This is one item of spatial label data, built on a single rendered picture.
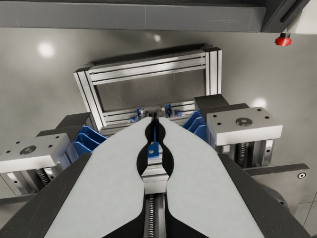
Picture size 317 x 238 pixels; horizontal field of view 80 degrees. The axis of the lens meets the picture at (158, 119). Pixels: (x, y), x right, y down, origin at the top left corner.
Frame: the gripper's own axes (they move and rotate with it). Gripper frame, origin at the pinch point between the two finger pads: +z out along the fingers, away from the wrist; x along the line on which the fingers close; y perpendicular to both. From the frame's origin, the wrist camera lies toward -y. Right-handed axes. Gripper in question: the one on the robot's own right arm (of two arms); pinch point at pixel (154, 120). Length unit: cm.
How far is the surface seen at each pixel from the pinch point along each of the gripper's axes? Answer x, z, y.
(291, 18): 22.1, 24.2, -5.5
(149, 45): -4, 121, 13
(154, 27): -0.1, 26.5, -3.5
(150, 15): -0.8, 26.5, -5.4
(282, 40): 32, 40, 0
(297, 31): 23.5, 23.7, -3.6
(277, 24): 20.7, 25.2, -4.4
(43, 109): -85, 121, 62
